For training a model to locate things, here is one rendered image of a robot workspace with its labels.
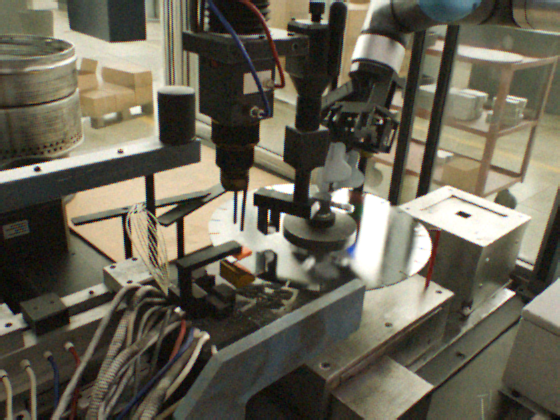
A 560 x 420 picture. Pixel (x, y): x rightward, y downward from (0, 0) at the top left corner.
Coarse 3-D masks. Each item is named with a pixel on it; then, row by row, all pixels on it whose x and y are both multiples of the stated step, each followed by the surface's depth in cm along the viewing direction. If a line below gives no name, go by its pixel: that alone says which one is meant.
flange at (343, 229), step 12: (288, 216) 82; (336, 216) 83; (348, 216) 84; (288, 228) 79; (300, 228) 79; (312, 228) 79; (324, 228) 79; (336, 228) 79; (348, 228) 80; (300, 240) 77; (312, 240) 76; (324, 240) 76; (336, 240) 77; (348, 240) 78
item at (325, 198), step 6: (318, 192) 80; (324, 192) 80; (330, 192) 82; (318, 198) 78; (324, 198) 78; (330, 198) 79; (318, 204) 78; (324, 204) 78; (330, 204) 79; (336, 204) 78; (342, 204) 78; (348, 204) 78; (318, 210) 79; (324, 210) 79; (330, 210) 80; (348, 210) 78; (318, 216) 79; (324, 216) 79
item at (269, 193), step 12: (300, 180) 70; (264, 192) 74; (276, 192) 74; (300, 192) 70; (264, 204) 73; (276, 204) 72; (288, 204) 72; (300, 204) 71; (312, 204) 71; (264, 216) 74; (276, 216) 75; (300, 216) 72; (312, 216) 72; (264, 228) 74; (276, 228) 76
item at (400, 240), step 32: (288, 192) 93; (352, 192) 94; (224, 224) 81; (256, 224) 82; (384, 224) 84; (416, 224) 85; (256, 256) 73; (288, 256) 74; (320, 256) 74; (352, 256) 75; (384, 256) 75; (416, 256) 76
